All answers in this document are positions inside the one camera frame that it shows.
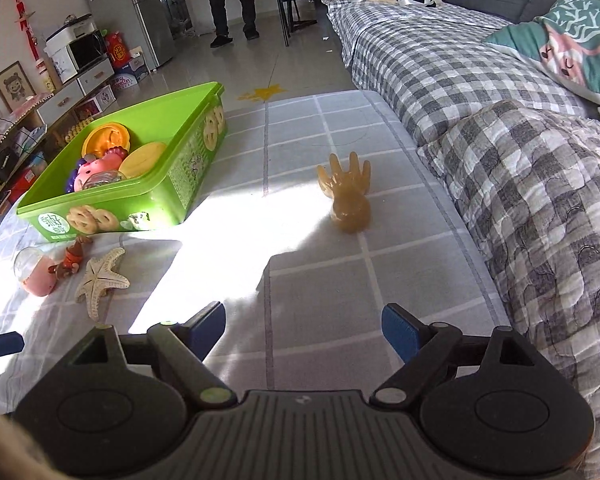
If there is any purple grape toy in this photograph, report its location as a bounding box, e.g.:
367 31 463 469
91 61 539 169
65 168 83 193

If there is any red gift box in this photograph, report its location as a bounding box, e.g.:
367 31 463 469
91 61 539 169
105 32 131 70

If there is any amber rubber hand toy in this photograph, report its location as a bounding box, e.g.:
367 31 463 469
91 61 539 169
316 152 372 234

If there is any silver refrigerator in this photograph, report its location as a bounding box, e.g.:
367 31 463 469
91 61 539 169
87 0 176 72

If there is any pink chicken squeeze toy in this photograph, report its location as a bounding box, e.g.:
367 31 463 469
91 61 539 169
73 146 129 192

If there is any grey plaid blanket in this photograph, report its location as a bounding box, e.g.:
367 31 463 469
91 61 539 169
324 0 600 479

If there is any framed bear picture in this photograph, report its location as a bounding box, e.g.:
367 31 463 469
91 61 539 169
0 61 36 112

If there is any clear capsule egg toy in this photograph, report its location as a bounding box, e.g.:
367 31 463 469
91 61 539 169
14 247 57 297

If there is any green plastic cookie box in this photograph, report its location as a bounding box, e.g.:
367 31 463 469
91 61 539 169
16 81 227 240

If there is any white drawer cabinet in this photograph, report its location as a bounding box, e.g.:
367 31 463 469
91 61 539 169
0 56 114 209

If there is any yellow bell pepper toy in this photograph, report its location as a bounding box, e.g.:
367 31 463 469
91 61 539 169
119 142 166 179

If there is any orange pumpkin half toy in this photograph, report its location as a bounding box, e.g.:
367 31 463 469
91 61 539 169
81 122 131 158

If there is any beige starfish toy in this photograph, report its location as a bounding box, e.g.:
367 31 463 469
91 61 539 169
74 247 131 322

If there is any teal patterned pillow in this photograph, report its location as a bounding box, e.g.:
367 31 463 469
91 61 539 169
484 0 600 106

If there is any grey checked table cloth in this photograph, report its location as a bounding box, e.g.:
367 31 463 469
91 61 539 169
0 88 512 411

